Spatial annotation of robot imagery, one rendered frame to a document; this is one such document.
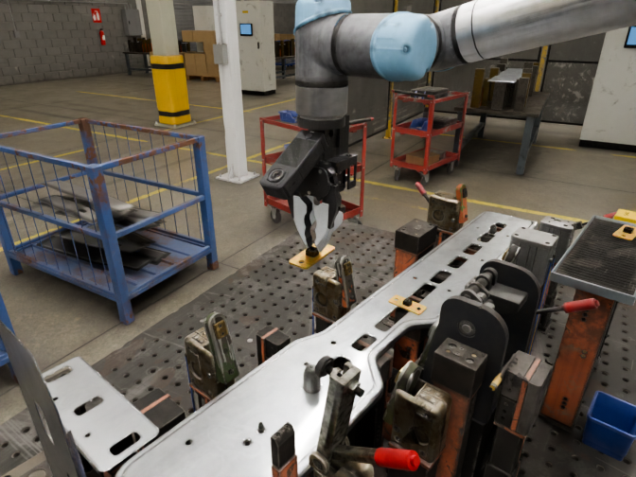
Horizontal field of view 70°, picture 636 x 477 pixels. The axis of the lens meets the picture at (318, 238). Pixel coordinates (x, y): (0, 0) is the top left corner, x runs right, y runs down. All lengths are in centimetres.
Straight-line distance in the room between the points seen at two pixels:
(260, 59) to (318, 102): 1056
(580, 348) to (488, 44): 76
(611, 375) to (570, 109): 689
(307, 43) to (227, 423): 59
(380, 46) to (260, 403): 59
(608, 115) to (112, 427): 708
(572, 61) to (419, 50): 759
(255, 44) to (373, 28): 1070
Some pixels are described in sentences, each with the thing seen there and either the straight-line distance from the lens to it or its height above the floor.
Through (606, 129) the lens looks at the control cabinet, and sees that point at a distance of 742.
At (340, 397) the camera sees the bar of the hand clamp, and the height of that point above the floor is 119.
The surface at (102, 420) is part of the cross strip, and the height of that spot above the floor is 100.
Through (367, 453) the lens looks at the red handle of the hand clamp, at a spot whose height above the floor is 111.
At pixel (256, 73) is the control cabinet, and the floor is 50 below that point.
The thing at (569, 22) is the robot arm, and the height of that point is 159.
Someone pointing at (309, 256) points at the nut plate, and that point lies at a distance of 73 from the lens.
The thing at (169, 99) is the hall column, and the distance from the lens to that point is 803.
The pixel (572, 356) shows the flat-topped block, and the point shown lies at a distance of 121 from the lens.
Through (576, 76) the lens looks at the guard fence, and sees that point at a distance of 816.
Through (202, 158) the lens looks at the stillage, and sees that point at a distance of 301.
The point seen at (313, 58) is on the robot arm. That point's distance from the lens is 64.
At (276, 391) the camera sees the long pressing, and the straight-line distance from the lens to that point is 86.
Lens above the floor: 159
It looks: 26 degrees down
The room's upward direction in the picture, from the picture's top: straight up
